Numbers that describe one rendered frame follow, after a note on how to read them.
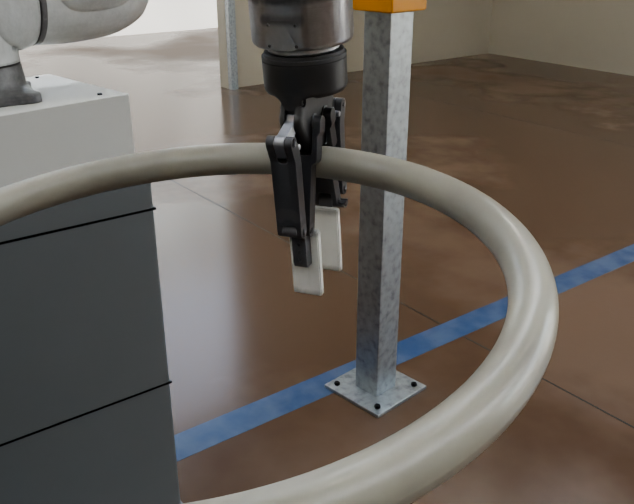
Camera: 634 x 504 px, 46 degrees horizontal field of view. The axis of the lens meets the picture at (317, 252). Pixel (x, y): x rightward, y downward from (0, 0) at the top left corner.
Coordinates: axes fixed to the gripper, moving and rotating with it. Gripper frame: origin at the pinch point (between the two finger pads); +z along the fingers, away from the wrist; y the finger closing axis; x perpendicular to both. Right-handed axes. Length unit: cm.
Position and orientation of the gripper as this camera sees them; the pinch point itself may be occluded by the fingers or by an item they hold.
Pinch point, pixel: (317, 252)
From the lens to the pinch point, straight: 74.3
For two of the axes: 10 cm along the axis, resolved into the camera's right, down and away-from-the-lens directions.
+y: -3.8, 4.4, -8.1
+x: 9.2, 1.3, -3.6
